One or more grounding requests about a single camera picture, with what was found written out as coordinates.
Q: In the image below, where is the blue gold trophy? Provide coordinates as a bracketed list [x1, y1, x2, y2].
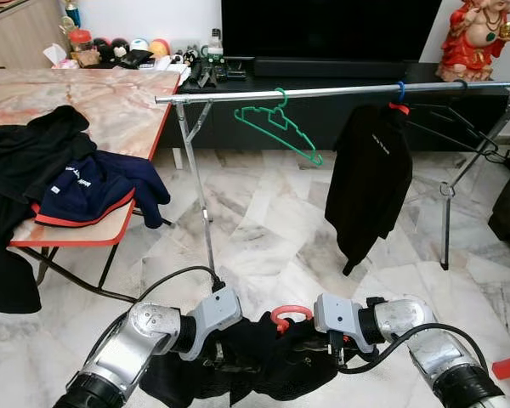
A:
[59, 0, 84, 31]

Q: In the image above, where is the black hoodie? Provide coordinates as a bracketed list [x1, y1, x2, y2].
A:
[0, 105, 93, 315]

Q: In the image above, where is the silver metal clothes rack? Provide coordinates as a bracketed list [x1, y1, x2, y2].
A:
[155, 80, 510, 273]

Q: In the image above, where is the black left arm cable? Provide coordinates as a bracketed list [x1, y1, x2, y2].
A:
[85, 265, 226, 362]

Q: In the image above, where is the white paper stack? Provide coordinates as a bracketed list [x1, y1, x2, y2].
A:
[157, 58, 192, 86]

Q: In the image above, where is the white tissue pack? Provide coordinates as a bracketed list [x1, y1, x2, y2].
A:
[42, 44, 76, 69]

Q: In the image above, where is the clear plastic bottle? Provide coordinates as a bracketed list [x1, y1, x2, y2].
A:
[206, 28, 224, 60]

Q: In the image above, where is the black printed shirt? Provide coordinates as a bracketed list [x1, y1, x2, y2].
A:
[139, 310, 366, 408]

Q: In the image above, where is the light wooden cabinet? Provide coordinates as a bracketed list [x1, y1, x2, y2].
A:
[0, 0, 69, 69]

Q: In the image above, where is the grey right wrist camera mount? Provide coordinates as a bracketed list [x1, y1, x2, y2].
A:
[313, 293, 366, 343]

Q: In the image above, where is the red plastic hanger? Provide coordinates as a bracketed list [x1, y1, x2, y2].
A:
[269, 304, 314, 334]

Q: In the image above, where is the red laughing Buddha statue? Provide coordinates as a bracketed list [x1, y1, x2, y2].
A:
[436, 0, 510, 83]

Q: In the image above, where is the black TV console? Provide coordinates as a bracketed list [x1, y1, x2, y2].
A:
[157, 59, 510, 154]

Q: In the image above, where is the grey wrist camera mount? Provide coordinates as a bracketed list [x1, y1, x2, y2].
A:
[190, 286, 243, 354]
[313, 293, 366, 343]

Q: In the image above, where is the orange yellow ball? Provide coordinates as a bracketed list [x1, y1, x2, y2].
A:
[149, 38, 171, 59]

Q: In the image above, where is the green plastic hanger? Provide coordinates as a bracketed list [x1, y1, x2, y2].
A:
[233, 87, 325, 167]

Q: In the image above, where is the black flat television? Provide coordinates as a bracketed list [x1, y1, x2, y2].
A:
[220, 0, 443, 62]

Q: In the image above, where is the black plastic hanger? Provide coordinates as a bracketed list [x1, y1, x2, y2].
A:
[406, 102, 507, 167]

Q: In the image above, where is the black T-shirt red collar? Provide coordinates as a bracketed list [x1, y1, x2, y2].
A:
[325, 102, 415, 277]

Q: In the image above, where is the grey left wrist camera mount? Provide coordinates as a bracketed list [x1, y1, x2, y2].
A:
[190, 286, 243, 354]

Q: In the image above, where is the navy garment red trim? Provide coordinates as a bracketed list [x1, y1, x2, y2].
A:
[34, 150, 173, 230]

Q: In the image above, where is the black soundbar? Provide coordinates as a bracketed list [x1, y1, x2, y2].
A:
[252, 57, 409, 80]

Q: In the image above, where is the marble top folding table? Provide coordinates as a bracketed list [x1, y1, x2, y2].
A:
[0, 68, 184, 298]

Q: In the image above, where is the red lid jar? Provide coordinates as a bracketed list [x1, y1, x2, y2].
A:
[68, 28, 99, 67]

